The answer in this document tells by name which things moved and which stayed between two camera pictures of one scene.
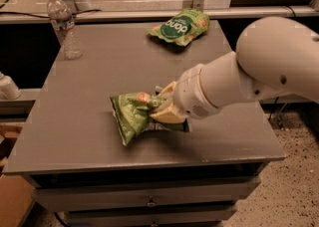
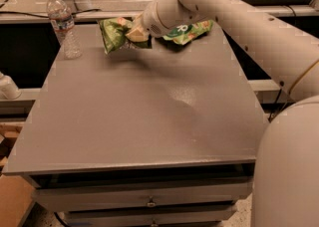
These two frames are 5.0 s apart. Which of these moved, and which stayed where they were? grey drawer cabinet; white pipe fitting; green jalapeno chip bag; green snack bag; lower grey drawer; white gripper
Moved: white gripper; green jalapeno chip bag
Stayed: white pipe fitting; grey drawer cabinet; green snack bag; lower grey drawer
